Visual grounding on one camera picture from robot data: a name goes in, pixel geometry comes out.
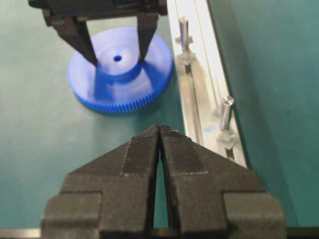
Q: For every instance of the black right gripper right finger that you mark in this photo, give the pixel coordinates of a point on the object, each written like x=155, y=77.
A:
x=211, y=197

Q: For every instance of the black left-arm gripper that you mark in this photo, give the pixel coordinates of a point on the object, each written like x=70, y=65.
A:
x=68, y=18

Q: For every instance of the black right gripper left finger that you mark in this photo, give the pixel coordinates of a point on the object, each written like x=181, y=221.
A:
x=111, y=197

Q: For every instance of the large blue plastic gear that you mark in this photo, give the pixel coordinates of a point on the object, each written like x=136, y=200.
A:
x=120, y=83

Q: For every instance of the near steel shaft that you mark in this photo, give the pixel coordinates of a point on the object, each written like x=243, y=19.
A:
x=227, y=137

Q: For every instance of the steel shaft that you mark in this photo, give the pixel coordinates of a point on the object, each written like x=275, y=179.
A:
x=227, y=137
x=187, y=56

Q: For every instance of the far steel shaft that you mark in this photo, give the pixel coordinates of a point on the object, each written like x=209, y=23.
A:
x=187, y=56

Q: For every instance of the teal green table mat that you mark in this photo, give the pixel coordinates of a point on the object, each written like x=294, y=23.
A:
x=270, y=52

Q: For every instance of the silver aluminium extrusion rail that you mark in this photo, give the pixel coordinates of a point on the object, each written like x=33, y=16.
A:
x=202, y=84

